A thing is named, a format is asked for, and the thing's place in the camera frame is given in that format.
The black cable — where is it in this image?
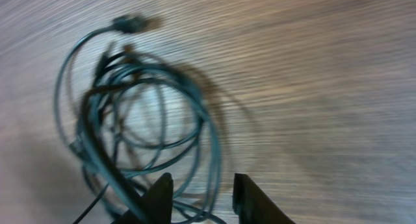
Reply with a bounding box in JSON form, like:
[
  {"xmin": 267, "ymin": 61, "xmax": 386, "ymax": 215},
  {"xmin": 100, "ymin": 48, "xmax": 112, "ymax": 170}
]
[{"xmin": 53, "ymin": 14, "xmax": 228, "ymax": 224}]

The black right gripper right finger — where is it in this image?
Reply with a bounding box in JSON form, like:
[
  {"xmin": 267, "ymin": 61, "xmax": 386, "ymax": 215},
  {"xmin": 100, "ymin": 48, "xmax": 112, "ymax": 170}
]
[{"xmin": 233, "ymin": 173, "xmax": 295, "ymax": 224}]

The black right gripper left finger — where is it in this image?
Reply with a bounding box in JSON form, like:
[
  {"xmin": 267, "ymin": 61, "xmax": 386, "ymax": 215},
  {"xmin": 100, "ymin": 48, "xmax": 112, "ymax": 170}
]
[{"xmin": 112, "ymin": 173, "xmax": 174, "ymax": 224}]

